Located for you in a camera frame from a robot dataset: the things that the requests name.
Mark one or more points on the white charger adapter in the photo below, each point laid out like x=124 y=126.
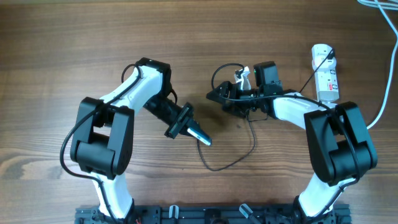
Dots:
x=324 y=62

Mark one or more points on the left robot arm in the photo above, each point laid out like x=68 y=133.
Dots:
x=99 y=146

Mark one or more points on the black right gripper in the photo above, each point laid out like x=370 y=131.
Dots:
x=239 y=110

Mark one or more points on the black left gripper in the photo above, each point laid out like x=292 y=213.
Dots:
x=183 y=121

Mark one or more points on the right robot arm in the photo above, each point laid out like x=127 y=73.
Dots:
x=340 y=147

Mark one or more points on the black mounting rail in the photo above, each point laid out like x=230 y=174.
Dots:
x=217 y=214

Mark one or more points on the blue smartphone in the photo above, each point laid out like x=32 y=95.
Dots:
x=200 y=135

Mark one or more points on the white power strip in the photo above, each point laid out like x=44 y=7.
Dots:
x=326 y=83

